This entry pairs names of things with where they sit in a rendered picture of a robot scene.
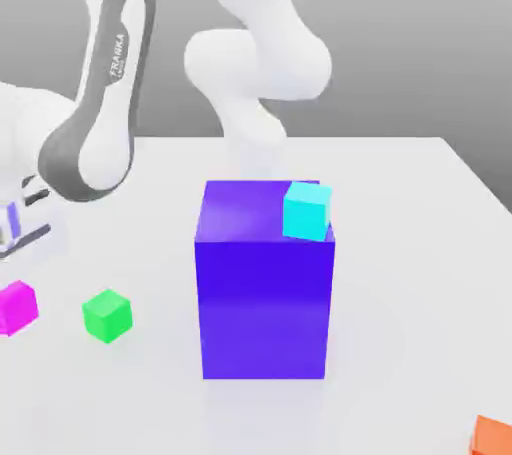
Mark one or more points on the small cyan cube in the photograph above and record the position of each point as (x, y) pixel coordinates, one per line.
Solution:
(304, 213)

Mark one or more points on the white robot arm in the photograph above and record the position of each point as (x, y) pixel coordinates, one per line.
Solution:
(260, 63)

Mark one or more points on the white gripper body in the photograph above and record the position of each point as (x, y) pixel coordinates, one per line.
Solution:
(24, 242)

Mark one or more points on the small orange cube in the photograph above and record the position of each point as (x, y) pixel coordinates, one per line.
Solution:
(494, 439)

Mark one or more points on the large purple box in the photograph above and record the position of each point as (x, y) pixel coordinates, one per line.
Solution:
(264, 303)

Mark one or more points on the small magenta cube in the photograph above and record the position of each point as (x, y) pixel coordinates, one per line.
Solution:
(16, 307)

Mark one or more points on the small green cube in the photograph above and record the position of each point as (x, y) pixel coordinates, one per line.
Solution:
(107, 315)

